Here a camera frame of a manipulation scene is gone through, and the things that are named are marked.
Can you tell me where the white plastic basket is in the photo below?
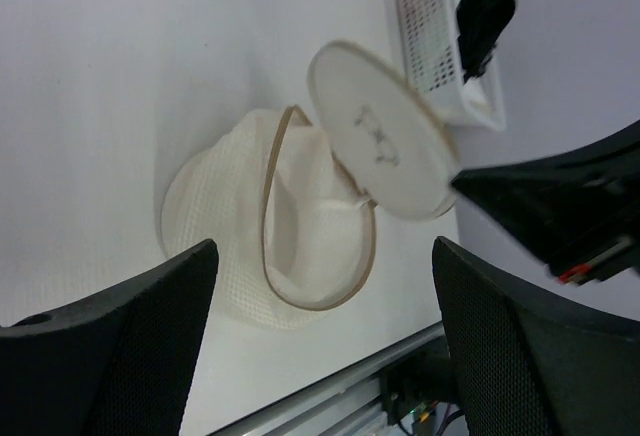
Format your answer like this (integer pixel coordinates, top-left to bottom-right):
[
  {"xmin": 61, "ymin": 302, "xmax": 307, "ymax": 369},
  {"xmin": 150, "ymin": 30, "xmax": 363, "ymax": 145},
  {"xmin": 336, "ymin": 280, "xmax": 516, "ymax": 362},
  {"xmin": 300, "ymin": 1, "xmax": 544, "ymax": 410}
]
[{"xmin": 395, "ymin": 0, "xmax": 506, "ymax": 131}]

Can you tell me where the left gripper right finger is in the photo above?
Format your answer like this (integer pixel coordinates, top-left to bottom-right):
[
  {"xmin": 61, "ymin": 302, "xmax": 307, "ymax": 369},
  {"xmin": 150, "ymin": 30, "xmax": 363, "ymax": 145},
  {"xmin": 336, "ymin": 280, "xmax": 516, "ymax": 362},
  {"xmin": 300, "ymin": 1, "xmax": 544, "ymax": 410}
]
[{"xmin": 432, "ymin": 237, "xmax": 639, "ymax": 435}]

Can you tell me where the aluminium mounting rail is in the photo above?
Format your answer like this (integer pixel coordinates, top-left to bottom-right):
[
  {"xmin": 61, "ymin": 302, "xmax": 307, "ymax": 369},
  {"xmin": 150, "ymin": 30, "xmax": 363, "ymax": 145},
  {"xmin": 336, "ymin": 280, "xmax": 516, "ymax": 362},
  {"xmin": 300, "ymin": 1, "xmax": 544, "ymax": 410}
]
[{"xmin": 215, "ymin": 323, "xmax": 444, "ymax": 435}]

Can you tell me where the beige mesh laundry bag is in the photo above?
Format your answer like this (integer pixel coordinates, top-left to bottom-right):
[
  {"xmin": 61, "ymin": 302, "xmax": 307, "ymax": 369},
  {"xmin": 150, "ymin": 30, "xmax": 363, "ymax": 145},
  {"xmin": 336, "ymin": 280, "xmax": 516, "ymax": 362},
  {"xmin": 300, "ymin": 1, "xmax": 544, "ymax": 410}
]
[{"xmin": 160, "ymin": 40, "xmax": 459, "ymax": 330}]

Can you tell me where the black lace bra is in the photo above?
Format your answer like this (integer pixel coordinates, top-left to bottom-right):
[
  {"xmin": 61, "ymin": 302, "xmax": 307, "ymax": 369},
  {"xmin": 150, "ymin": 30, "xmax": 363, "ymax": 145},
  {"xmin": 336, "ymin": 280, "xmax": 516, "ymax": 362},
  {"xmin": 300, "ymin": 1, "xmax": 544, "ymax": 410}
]
[{"xmin": 456, "ymin": 0, "xmax": 516, "ymax": 83}]

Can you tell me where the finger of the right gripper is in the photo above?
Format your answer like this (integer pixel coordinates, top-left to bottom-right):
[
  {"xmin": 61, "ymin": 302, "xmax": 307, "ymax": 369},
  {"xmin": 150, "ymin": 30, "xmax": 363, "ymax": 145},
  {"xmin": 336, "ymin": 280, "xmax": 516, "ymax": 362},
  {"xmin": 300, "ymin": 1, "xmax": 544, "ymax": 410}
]
[{"xmin": 451, "ymin": 123, "xmax": 639, "ymax": 266}]

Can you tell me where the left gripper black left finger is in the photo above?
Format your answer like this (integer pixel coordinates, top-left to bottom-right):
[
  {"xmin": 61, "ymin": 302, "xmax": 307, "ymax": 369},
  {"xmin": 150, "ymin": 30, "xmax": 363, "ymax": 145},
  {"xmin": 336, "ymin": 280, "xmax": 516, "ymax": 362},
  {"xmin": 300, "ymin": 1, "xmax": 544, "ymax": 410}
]
[{"xmin": 1, "ymin": 239, "xmax": 219, "ymax": 435}]

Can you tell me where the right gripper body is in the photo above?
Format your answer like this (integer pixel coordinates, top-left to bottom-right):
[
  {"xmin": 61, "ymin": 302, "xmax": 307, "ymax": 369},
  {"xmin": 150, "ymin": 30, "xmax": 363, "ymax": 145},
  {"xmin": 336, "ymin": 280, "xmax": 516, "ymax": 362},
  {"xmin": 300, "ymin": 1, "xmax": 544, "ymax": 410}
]
[{"xmin": 547, "ymin": 235, "xmax": 639, "ymax": 286}]

